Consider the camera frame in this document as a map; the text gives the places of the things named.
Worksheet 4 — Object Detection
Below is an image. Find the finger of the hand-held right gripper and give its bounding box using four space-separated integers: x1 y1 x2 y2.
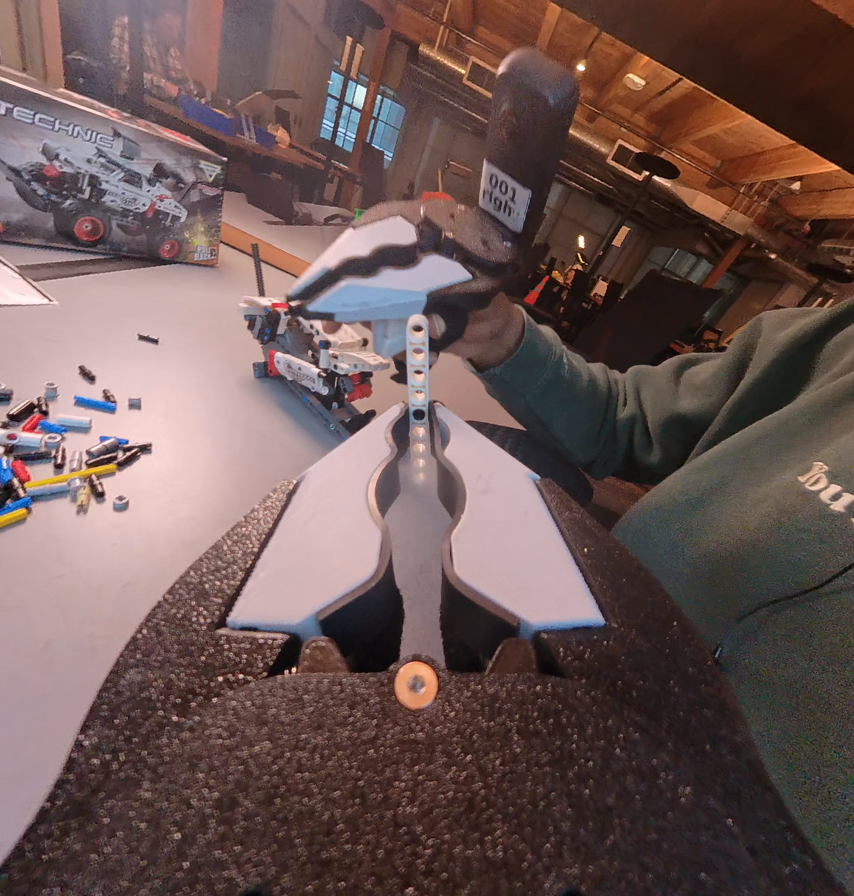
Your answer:
305 255 473 359
287 217 428 301

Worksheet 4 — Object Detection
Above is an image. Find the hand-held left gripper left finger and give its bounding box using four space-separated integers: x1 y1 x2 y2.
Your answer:
228 406 407 638

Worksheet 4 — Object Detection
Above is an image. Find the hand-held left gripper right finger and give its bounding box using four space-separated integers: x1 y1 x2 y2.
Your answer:
430 406 606 634

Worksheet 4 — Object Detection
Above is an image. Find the long white brick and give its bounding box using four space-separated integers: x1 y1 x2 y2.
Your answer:
395 313 456 670

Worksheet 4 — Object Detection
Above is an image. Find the toy brick vehicle model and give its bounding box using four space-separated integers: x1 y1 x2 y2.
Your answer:
238 294 400 424

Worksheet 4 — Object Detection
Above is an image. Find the person's right forearm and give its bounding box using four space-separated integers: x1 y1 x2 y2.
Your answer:
480 287 854 484

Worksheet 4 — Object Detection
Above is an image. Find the grey desk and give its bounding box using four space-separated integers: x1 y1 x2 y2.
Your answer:
0 189 652 896

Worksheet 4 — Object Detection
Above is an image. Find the person's right hand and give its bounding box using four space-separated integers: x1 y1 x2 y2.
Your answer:
434 287 529 372

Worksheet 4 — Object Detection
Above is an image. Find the wooden edged grey table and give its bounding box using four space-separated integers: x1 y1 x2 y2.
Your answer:
217 189 360 277

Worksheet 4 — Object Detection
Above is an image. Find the pile of small brick parts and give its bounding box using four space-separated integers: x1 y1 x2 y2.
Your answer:
0 362 155 540

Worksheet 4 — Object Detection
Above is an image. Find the toy set cardboard box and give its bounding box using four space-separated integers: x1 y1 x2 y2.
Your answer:
0 70 229 267

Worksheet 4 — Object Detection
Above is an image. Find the person's green sweater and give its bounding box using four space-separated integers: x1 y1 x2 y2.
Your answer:
616 399 854 896

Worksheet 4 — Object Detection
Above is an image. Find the white paper sheet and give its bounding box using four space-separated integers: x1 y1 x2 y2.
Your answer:
0 241 58 310

